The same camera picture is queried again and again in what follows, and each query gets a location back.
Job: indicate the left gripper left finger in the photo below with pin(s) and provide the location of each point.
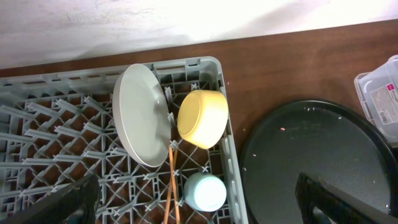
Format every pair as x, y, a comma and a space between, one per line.
75, 203

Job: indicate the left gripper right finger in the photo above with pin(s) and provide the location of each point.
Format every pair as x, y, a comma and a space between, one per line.
320, 202

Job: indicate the grey round plate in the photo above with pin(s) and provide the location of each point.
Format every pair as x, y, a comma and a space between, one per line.
140, 114

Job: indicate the blue plastic cup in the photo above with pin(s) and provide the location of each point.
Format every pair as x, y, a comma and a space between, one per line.
204, 192

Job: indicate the yellow bowl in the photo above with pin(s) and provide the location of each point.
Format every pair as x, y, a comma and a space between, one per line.
202, 118

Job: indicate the grey plastic dishwasher rack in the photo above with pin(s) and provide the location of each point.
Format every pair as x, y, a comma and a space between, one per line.
58, 127

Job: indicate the clear plastic waste bin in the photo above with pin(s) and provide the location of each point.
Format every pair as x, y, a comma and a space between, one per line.
377, 93

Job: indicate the round black serving tray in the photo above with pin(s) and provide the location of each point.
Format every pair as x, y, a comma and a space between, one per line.
324, 140

